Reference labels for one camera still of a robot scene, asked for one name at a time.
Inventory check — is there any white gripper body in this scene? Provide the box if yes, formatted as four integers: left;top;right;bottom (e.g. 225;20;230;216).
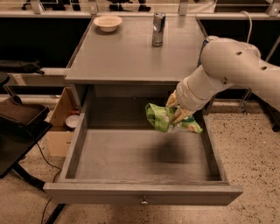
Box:
176;77;211;111

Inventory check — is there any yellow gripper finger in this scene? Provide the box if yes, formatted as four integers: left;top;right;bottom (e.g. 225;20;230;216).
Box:
165;91;179;108
171;107;193;124

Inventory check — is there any green rice chip bag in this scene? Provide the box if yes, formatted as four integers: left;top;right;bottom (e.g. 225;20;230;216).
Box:
145;103;203;134

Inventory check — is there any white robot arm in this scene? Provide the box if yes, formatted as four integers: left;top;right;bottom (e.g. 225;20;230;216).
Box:
166;38;280;123

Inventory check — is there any open grey top drawer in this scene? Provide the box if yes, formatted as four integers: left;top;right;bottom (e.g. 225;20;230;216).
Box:
43;87;244;207

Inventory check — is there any metal drawer knob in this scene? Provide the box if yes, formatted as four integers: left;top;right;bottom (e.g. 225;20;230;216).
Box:
140;197;149;206

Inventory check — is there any blue soda can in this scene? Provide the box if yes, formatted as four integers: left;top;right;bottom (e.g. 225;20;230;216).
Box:
197;35;218;67

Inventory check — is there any grey cabinet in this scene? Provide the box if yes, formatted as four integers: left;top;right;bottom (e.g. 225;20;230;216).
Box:
66;17;205;130

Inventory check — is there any silver energy drink can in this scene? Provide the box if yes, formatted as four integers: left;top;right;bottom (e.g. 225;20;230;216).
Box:
152;12;165;46

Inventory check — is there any white bowl on cabinet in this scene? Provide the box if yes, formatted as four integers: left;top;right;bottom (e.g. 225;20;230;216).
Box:
94;16;123;32

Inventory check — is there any white bowl in box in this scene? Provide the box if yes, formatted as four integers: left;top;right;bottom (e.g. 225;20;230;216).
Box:
65;115;79;129

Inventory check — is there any cardboard box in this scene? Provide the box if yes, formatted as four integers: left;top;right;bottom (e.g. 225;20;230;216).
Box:
47;87;80;158

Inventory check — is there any black tray stand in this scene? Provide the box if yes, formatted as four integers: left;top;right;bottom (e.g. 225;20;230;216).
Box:
0;72;52;190

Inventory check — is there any metal rail frame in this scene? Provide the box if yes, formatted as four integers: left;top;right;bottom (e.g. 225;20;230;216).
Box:
237;39;280;111

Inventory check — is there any white cable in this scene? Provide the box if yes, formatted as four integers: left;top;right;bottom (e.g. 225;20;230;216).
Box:
240;10;254;44

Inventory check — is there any black floor cable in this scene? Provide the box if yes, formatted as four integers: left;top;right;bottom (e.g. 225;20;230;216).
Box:
35;142;63;224

